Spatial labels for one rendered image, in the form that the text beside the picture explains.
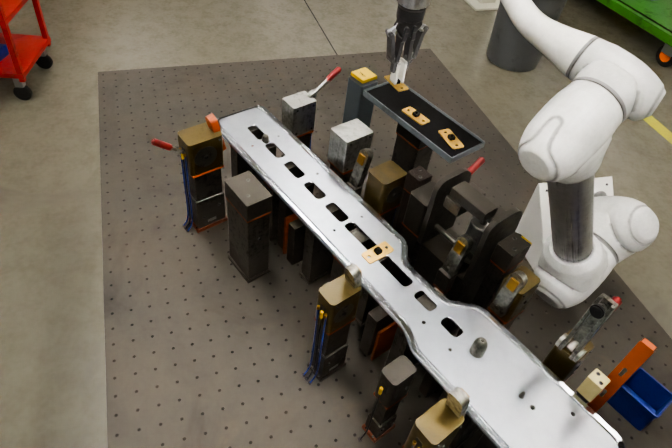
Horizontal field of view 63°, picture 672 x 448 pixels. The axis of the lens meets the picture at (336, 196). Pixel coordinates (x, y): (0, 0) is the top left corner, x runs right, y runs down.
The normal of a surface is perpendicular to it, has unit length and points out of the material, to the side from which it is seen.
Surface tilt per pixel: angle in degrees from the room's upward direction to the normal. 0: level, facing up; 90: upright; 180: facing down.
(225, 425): 0
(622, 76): 22
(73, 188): 0
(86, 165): 0
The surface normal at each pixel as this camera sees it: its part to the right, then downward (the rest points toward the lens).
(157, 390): 0.11, -0.72
